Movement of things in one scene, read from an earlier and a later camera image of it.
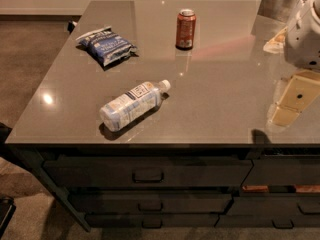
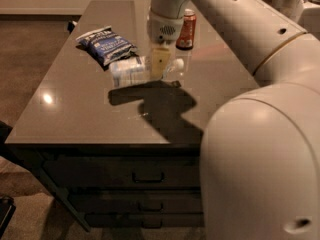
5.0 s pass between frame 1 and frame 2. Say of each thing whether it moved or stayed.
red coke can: stayed
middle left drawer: stayed
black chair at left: stayed
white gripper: moved
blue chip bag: stayed
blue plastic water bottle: moved
